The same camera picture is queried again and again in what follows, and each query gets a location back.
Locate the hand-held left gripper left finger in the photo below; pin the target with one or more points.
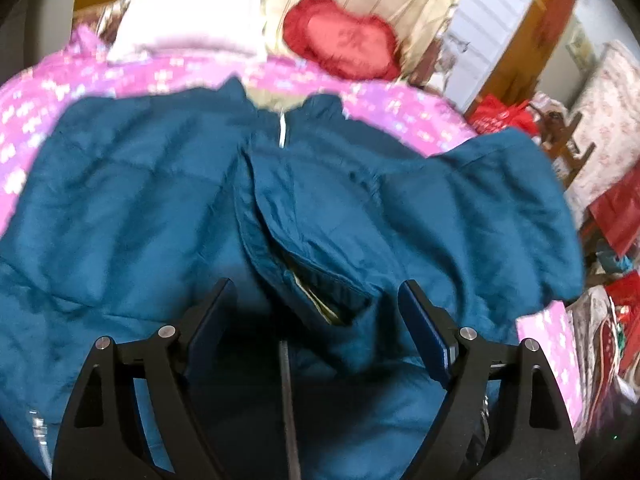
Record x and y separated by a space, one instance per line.
210 332

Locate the red gift bag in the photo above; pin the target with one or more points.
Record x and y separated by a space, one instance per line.
617 210

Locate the red heart-shaped cushion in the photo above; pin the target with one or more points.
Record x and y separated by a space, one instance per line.
342 35

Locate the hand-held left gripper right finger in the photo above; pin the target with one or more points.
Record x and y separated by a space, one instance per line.
425 332

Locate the white slatted panel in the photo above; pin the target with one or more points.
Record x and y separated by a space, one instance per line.
492 25

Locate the white pillow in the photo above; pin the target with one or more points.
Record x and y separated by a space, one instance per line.
192 12

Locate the pink patterned bed sheet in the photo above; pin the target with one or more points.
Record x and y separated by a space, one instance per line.
125 72

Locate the wooden chair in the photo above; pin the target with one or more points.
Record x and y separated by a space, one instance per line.
567 142

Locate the pile of colourful packages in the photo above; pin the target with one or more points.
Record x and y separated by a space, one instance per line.
607 340

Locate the teal padded jacket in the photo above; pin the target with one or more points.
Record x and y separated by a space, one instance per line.
165 200

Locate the red plastic bag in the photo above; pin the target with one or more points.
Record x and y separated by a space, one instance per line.
500 115

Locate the floral quilt bundle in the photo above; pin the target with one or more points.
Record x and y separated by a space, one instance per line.
607 125

